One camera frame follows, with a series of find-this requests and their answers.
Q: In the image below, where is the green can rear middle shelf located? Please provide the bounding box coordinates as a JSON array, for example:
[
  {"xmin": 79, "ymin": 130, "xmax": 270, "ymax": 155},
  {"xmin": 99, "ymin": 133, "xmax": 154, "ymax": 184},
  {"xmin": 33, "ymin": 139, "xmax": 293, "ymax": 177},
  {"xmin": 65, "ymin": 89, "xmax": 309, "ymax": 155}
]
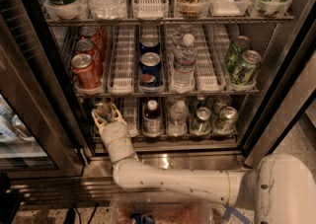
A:
[{"xmin": 224, "ymin": 36, "xmax": 251, "ymax": 73}]

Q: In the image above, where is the green can front middle shelf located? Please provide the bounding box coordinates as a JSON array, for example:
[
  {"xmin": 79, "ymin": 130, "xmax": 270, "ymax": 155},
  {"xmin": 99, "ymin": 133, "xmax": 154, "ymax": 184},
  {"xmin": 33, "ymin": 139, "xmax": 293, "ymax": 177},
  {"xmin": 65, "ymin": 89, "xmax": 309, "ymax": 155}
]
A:
[{"xmin": 230, "ymin": 50, "xmax": 262, "ymax": 86}]

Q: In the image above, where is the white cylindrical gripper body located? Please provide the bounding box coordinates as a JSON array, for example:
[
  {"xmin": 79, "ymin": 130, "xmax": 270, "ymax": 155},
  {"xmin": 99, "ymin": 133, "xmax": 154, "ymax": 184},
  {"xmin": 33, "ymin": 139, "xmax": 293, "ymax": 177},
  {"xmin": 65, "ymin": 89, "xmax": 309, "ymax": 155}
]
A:
[{"xmin": 101, "ymin": 121, "xmax": 137, "ymax": 163}]

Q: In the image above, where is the dark juice bottle white cap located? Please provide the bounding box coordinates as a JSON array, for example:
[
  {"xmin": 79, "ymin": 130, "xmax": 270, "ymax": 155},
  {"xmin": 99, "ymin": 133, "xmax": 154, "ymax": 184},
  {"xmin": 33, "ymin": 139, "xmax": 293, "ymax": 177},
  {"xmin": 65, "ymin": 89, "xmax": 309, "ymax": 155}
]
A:
[{"xmin": 144, "ymin": 100, "xmax": 162, "ymax": 136}]

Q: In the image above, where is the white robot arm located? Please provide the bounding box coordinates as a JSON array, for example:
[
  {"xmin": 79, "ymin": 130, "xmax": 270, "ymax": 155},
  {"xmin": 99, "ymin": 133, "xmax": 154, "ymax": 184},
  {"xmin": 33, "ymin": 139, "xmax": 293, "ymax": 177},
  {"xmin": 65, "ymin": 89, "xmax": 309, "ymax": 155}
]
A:
[{"xmin": 92, "ymin": 104, "xmax": 316, "ymax": 224}]

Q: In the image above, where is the red soda can middle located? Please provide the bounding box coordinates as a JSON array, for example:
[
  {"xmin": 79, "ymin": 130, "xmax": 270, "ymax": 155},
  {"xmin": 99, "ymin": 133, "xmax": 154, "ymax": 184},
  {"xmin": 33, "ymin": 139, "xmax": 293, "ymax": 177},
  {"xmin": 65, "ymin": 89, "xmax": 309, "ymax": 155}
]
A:
[{"xmin": 75, "ymin": 38, "xmax": 103, "ymax": 76}]

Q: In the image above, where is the clear water bottle middle shelf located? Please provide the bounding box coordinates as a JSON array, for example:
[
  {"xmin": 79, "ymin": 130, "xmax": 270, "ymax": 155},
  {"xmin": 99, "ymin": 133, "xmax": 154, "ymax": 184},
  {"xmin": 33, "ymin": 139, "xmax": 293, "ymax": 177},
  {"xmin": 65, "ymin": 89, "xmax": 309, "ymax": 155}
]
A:
[{"xmin": 173, "ymin": 34, "xmax": 198, "ymax": 93}]

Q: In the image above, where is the silver redbull can front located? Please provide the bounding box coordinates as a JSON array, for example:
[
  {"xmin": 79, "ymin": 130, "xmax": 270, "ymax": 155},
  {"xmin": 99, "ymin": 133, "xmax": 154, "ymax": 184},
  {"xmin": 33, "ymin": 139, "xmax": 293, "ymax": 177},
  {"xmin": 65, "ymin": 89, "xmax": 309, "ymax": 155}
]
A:
[{"xmin": 96, "ymin": 103, "xmax": 114, "ymax": 122}]

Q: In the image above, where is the green can bottom right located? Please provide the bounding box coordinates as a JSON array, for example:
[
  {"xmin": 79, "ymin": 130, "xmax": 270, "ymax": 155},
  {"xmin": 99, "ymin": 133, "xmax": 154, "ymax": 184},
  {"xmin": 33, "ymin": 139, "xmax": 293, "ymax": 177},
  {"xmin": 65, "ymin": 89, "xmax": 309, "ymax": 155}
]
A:
[{"xmin": 214, "ymin": 107, "xmax": 238, "ymax": 133}]

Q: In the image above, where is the red soda can front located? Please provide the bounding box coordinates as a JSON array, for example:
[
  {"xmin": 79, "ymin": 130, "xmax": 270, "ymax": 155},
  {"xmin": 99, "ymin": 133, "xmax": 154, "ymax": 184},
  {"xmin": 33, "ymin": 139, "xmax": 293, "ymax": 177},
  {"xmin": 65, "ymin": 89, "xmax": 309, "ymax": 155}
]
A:
[{"xmin": 71, "ymin": 53, "xmax": 101, "ymax": 90}]

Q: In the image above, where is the green can bottom left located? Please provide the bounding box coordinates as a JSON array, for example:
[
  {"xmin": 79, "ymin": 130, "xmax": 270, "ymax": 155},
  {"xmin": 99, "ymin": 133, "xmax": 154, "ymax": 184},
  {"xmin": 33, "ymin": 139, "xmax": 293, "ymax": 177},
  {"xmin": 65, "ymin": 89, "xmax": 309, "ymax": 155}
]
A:
[{"xmin": 191, "ymin": 107, "xmax": 211, "ymax": 135}]

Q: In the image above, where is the empty white shelf tray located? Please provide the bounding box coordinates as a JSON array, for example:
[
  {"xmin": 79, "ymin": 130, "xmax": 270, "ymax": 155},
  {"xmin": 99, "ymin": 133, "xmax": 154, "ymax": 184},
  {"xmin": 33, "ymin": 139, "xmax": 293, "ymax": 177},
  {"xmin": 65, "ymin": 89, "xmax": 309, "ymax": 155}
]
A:
[{"xmin": 107, "ymin": 27, "xmax": 135, "ymax": 95}]

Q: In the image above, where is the glass fridge door left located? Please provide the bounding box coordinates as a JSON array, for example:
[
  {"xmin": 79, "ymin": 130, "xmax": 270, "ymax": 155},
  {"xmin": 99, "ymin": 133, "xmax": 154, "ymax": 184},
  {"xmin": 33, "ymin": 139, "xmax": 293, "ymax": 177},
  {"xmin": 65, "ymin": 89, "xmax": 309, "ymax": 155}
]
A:
[{"xmin": 0, "ymin": 0, "xmax": 86, "ymax": 180}]

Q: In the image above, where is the red soda can rear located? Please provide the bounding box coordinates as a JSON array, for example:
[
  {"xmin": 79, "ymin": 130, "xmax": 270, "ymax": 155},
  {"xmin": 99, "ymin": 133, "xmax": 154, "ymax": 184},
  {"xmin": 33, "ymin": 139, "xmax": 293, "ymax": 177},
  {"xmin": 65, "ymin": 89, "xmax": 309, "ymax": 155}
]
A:
[{"xmin": 79, "ymin": 26, "xmax": 106, "ymax": 62}]

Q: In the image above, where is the clear water bottle shelf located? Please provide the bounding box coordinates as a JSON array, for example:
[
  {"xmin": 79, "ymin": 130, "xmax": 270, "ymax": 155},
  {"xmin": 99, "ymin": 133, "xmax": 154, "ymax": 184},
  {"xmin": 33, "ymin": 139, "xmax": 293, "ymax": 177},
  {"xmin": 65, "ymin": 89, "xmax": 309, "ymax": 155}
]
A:
[
  {"xmin": 173, "ymin": 34, "xmax": 198, "ymax": 93},
  {"xmin": 167, "ymin": 100, "xmax": 189, "ymax": 136}
]

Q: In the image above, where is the clear plastic bin on floor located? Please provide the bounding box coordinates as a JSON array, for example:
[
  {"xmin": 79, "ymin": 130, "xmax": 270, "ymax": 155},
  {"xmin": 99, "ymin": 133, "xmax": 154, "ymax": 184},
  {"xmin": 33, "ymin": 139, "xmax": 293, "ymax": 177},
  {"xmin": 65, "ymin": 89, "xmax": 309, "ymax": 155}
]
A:
[{"xmin": 109, "ymin": 192, "xmax": 214, "ymax": 224}]

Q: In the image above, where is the clear water bottle bottom shelf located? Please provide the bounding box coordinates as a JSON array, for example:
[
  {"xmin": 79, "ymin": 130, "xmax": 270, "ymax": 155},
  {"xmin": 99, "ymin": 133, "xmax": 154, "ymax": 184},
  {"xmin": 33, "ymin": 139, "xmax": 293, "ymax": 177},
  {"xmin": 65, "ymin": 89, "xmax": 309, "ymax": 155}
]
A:
[{"xmin": 167, "ymin": 100, "xmax": 189, "ymax": 136}]

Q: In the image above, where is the red soda can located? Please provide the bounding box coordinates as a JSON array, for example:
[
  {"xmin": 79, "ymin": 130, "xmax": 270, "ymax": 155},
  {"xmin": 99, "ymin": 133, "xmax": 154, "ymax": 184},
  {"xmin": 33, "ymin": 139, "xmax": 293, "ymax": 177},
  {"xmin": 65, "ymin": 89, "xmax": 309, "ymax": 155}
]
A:
[
  {"xmin": 75, "ymin": 38, "xmax": 103, "ymax": 76},
  {"xmin": 79, "ymin": 26, "xmax": 106, "ymax": 62},
  {"xmin": 71, "ymin": 53, "xmax": 101, "ymax": 90}
]

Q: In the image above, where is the fridge vent grille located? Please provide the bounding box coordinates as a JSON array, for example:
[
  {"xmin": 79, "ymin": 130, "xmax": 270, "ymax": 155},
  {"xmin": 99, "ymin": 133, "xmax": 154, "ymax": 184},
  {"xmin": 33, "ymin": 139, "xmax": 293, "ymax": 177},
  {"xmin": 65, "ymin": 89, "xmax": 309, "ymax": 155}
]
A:
[{"xmin": 9, "ymin": 174, "xmax": 237, "ymax": 202}]

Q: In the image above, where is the blue pepsi can rear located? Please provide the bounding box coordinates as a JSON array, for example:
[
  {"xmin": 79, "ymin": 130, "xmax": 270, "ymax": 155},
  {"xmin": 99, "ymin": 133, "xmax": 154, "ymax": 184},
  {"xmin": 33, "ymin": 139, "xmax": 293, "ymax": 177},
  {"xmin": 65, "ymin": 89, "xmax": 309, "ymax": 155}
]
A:
[{"xmin": 139, "ymin": 36, "xmax": 160, "ymax": 54}]

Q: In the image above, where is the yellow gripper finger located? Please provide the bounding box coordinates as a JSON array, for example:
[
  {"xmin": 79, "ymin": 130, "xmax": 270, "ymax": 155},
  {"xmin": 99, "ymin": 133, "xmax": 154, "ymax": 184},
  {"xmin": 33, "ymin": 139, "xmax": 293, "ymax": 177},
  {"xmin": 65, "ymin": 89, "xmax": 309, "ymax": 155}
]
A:
[
  {"xmin": 111, "ymin": 103, "xmax": 126, "ymax": 123},
  {"xmin": 91, "ymin": 110, "xmax": 107, "ymax": 133}
]

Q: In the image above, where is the blue pepsi can front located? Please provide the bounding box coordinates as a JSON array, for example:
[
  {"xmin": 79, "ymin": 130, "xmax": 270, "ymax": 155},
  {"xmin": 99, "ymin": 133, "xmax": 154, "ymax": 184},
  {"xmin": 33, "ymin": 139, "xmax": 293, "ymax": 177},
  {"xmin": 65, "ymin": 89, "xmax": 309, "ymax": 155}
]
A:
[{"xmin": 139, "ymin": 52, "xmax": 161, "ymax": 87}]

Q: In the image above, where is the blue pepsi can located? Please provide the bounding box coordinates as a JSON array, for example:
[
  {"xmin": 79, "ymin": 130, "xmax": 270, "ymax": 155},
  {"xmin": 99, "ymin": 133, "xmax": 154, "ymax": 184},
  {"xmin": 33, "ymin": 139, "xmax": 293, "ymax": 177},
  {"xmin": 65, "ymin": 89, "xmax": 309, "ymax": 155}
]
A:
[
  {"xmin": 139, "ymin": 36, "xmax": 160, "ymax": 54},
  {"xmin": 139, "ymin": 52, "xmax": 161, "ymax": 87}
]

